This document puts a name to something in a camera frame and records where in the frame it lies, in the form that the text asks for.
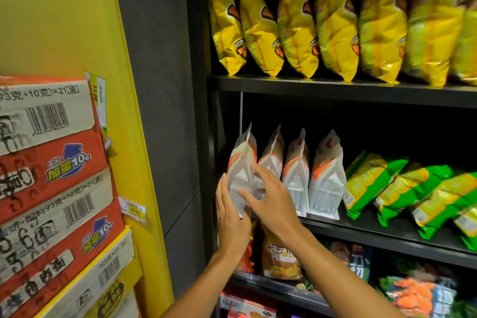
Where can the person's left hand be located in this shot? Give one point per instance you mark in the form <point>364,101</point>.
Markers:
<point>232,228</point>

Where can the person's right hand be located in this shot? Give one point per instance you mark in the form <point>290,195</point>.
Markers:
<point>276,210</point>

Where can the orange yellow snack bag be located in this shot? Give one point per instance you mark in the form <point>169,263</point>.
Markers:
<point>247,258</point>

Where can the tan snack bag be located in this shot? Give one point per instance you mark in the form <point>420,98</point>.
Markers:
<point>279,262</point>

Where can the dark shrimp chip bags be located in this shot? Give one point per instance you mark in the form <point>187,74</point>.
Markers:
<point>354,262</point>
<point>417,292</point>

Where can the black metal shelf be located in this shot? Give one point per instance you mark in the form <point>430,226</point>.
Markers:
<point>335,90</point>

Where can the row of yellow chip bags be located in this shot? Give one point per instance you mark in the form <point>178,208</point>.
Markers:
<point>335,23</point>

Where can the person's left forearm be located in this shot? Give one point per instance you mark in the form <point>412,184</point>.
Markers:
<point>205,288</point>

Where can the person's right forearm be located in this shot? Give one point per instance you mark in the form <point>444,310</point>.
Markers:
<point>343,277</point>

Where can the small yellow price label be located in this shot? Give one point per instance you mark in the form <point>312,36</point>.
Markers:
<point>133,210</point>

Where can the stack of noodle cartons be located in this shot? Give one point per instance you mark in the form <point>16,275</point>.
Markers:
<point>52,195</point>

